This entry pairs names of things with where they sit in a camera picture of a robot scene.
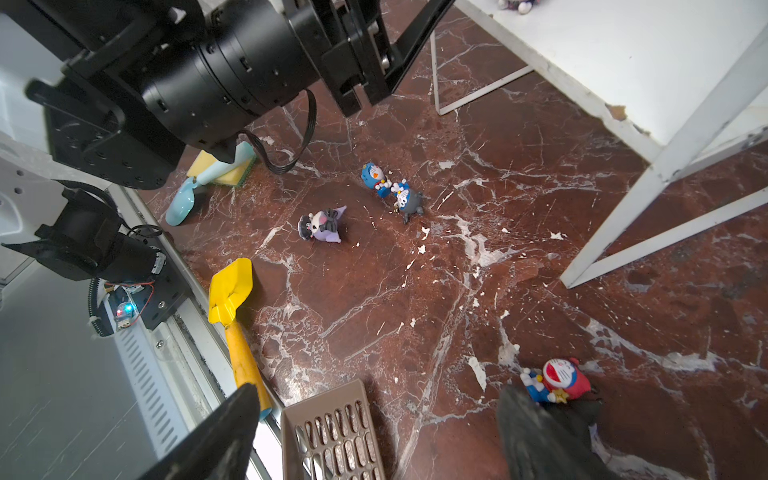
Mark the black purple Kuromi figure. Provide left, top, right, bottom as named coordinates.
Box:
left=497, top=0, right=539, bottom=15

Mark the brown slotted toy spatula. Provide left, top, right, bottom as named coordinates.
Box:
left=280, top=379, right=386, bottom=480

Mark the blue Doraemon figure pair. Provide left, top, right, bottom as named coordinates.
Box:
left=361, top=162, right=424, bottom=224

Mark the small circuit board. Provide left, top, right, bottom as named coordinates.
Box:
left=107, top=282, right=154, bottom=330

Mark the yellow toy shovel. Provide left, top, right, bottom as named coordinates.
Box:
left=208, top=258, right=273, bottom=420

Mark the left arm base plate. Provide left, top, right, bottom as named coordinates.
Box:
left=118, top=250, right=191, bottom=331

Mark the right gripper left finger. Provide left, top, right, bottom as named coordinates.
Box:
left=142, top=383, right=261, bottom=480

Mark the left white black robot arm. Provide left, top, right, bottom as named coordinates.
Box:
left=1, top=0, right=450, bottom=190

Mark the red Doraemon figure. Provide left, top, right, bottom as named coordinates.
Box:
left=519, top=358, right=598, bottom=404

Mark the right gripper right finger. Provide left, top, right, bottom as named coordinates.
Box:
left=496, top=385, right=618, bottom=479

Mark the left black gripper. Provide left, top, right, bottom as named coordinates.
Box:
left=141, top=1, right=452, bottom=150

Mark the white two-tier shelf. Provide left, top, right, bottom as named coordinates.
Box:
left=458, top=1, right=767, bottom=288

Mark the yellow sponge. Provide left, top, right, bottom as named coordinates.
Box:
left=187, top=144, right=256, bottom=187

